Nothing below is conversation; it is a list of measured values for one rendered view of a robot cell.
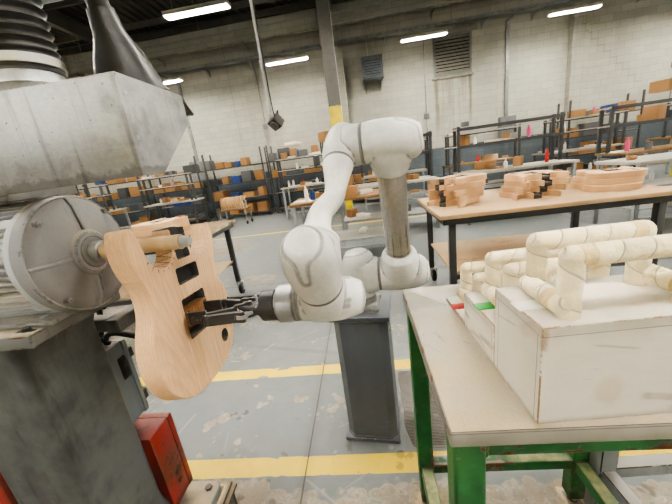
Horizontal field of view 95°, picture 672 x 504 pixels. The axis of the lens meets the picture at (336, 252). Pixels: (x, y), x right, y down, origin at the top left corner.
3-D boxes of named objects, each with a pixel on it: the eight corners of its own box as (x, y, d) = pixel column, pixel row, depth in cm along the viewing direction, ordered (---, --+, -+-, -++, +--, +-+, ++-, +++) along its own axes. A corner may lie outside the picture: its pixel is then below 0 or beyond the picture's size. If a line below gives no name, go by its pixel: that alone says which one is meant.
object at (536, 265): (531, 298, 53) (533, 245, 50) (520, 290, 56) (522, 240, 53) (550, 296, 52) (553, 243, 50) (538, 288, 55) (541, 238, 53)
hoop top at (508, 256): (488, 268, 68) (488, 254, 67) (482, 263, 71) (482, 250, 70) (582, 257, 67) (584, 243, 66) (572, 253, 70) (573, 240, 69)
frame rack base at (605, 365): (539, 427, 48) (545, 330, 43) (492, 365, 63) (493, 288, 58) (721, 409, 47) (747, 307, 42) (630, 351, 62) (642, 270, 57)
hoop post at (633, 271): (634, 287, 52) (642, 232, 49) (617, 280, 55) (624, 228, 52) (654, 285, 51) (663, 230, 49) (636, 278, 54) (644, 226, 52)
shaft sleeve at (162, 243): (109, 243, 69) (111, 257, 69) (97, 242, 66) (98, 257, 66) (185, 234, 67) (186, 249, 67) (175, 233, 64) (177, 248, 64)
